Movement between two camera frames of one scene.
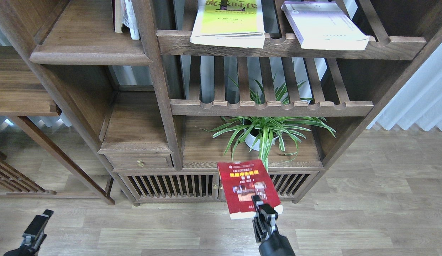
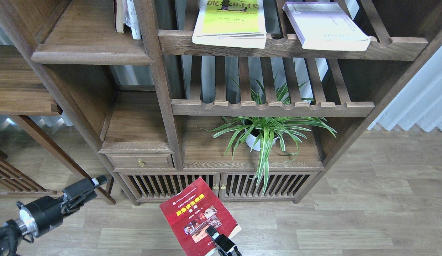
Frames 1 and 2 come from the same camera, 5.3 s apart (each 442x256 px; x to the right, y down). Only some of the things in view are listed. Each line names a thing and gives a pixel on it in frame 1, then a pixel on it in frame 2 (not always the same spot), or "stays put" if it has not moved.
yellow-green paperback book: (237, 23) stays put
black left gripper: (33, 236) to (40, 215)
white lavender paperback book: (324, 25) stays put
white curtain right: (426, 102) stays put
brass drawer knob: (141, 163) stays put
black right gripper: (276, 245) to (226, 245)
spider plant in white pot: (260, 132) stays put
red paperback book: (240, 180) to (191, 212)
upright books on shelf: (124, 13) stays put
